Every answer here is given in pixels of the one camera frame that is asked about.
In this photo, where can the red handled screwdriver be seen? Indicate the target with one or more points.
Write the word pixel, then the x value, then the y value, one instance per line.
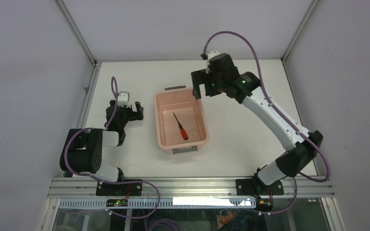
pixel 182 130

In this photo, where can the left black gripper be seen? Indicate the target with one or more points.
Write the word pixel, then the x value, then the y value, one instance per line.
pixel 136 116

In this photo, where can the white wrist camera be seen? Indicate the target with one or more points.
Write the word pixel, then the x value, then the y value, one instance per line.
pixel 207 56
pixel 123 99

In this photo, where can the aluminium front rail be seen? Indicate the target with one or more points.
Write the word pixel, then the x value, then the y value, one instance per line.
pixel 70 188

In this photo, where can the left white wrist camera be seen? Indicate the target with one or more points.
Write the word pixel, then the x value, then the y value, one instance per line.
pixel 123 99

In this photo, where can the orange object below table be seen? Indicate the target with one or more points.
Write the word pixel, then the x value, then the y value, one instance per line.
pixel 225 216

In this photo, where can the white slotted cable duct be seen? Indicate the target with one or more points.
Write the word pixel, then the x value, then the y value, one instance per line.
pixel 163 203

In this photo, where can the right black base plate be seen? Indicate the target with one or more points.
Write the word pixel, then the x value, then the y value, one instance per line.
pixel 248 187

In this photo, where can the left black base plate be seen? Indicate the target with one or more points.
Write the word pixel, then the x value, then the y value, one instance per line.
pixel 118 188

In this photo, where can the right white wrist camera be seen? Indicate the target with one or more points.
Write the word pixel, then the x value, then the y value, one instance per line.
pixel 207 56

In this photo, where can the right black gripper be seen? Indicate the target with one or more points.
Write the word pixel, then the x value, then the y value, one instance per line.
pixel 199 77

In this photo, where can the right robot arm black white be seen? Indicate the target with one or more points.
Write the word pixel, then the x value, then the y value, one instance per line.
pixel 300 145

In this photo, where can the pink plastic bin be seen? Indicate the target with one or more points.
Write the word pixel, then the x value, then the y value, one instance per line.
pixel 189 112

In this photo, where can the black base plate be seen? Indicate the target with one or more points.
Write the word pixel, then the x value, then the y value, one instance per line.
pixel 248 187
pixel 118 188

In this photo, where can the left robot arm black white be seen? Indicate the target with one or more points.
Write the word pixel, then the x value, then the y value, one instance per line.
pixel 82 152

